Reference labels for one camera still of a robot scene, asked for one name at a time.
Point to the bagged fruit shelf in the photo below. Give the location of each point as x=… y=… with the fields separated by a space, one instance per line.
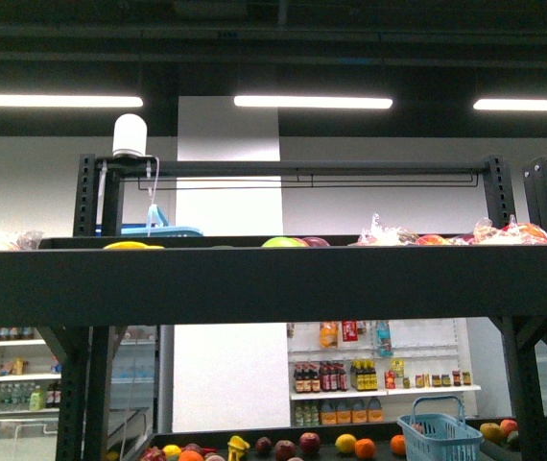
x=514 y=233
x=380 y=234

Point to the yellow fruit top shelf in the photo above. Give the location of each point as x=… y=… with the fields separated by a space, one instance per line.
x=131 y=245

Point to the light blue shopping basket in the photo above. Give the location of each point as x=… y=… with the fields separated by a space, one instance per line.
x=438 y=436

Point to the plastic bag left top shelf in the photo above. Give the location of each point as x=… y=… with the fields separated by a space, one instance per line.
x=20 y=241

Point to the bagged fruit middle top shelf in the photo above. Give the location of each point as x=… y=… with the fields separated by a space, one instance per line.
x=380 y=234

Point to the far orange beside lemon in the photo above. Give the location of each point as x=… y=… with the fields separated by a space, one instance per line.
x=365 y=449

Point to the far yellow lemon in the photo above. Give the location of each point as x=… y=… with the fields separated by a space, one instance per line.
x=345 y=444

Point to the blue basket on top shelf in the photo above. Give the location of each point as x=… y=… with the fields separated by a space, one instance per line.
x=157 y=225

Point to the ceiling light strip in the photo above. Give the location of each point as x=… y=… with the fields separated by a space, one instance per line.
x=311 y=102
x=69 y=101
x=504 y=104

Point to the far dark red apple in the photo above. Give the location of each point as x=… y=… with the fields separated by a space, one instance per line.
x=284 y=450

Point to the bagged fruit right top shelf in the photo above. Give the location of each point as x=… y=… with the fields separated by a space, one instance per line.
x=514 y=233

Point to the ceiling light strip middle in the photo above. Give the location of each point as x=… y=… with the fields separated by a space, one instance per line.
x=311 y=102

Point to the far orange near basket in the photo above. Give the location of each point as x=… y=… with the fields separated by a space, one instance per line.
x=397 y=445

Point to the green apple top shelf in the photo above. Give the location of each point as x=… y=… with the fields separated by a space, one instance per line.
x=284 y=242

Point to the left drinks shelf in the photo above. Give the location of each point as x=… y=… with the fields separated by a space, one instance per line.
x=30 y=375

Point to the black metal shelf rack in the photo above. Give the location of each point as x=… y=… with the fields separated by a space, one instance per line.
x=82 y=295

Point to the white dome camera device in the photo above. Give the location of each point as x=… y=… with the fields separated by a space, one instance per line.
x=129 y=136

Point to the white wall product shelf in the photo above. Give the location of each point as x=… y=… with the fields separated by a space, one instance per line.
x=366 y=372

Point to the ceiling light strip right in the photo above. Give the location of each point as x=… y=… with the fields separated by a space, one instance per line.
x=504 y=104

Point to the ceiling light strip left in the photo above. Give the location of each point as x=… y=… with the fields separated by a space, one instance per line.
x=69 y=101

